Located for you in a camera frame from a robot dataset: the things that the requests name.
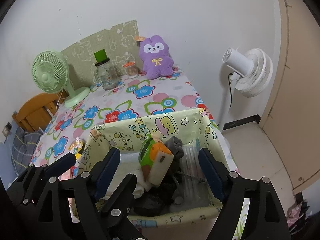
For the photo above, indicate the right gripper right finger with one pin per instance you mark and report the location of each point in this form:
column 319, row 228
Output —
column 266, row 218

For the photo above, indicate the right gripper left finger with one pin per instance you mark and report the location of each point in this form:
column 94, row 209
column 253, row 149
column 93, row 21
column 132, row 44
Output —
column 86, row 189

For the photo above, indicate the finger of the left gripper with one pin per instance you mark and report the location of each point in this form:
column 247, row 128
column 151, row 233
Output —
column 31, row 182
column 119, row 204

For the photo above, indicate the black plastic bag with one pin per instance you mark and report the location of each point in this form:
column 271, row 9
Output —
column 156, row 200

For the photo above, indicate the white towel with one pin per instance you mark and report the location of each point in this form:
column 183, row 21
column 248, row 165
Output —
column 129, row 164

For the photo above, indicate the green orange tissue pack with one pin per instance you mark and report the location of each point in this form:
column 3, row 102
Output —
column 155, row 159

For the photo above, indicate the clear plastic pouch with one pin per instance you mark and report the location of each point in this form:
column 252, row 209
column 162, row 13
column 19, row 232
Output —
column 192, row 191

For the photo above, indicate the grey sock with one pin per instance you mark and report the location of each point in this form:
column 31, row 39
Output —
column 175, row 146

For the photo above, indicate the grey plaid pillow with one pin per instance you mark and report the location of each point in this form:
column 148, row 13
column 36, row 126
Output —
column 25, row 149

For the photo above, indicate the colourful cartoon snack box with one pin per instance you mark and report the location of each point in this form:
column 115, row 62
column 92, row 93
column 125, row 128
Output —
column 76, row 146

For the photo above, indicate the floral tablecloth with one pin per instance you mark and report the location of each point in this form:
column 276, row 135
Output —
column 132, row 98

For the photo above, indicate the wooden headboard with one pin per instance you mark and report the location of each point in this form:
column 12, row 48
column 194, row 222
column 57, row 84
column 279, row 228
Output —
column 38, row 111

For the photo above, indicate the beige door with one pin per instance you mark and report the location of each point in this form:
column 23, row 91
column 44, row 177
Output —
column 291, row 117

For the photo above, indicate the green desk fan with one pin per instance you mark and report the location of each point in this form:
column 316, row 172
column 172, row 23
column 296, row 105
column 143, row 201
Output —
column 50, row 72

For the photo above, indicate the glass jar green lid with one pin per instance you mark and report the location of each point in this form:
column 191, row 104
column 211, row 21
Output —
column 105, row 72

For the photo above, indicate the yellow-green fabric storage box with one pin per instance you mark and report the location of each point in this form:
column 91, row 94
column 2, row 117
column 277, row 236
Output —
column 191, row 126

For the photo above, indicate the toothpick jar orange lid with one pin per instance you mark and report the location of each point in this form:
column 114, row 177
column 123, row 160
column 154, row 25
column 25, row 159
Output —
column 131, row 69

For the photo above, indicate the green patterned board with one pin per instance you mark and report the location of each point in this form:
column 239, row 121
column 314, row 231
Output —
column 119, row 44

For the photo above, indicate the purple bunny plush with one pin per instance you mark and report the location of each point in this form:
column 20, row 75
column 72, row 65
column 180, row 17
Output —
column 154, row 53

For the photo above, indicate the white standing fan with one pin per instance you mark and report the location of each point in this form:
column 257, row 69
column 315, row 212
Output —
column 251, row 73

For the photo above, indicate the wall socket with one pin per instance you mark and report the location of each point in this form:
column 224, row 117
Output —
column 7, row 129

